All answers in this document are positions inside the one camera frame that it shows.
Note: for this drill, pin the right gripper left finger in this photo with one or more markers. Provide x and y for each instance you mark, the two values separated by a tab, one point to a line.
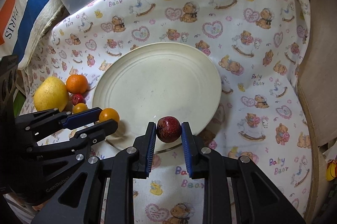
100	191

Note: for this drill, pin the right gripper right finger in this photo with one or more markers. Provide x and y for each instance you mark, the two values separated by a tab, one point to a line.
257	199

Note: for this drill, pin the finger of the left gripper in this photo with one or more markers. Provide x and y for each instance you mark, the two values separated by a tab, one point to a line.
44	123
82	139

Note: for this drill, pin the small yellow-orange tomato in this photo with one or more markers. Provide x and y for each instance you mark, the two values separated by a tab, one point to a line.
109	113

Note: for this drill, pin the small red apple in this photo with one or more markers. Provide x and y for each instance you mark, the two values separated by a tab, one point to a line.
77	99
168	129

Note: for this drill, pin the orange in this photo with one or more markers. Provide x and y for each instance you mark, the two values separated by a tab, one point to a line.
77	84

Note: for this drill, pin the large yellow pomelo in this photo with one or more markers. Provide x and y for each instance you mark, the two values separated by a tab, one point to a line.
52	93

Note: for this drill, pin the red yellow toy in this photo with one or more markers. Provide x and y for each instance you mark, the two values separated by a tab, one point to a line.
331	171

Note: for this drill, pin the cream round plate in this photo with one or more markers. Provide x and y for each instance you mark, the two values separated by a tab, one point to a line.
158	80

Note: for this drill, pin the baby bear print cloth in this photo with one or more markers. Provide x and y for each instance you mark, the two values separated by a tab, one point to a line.
256	45

